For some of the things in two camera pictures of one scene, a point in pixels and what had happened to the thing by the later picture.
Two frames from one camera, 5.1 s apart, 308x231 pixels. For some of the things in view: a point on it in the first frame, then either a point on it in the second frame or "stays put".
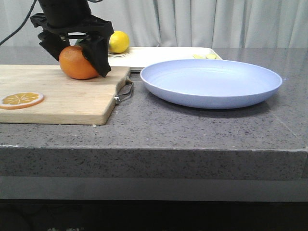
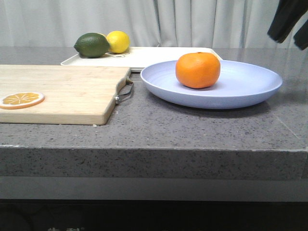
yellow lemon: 119,42 stays put
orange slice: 20,100 stays put
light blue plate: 211,84 stays put
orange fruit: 74,64 -> 198,70
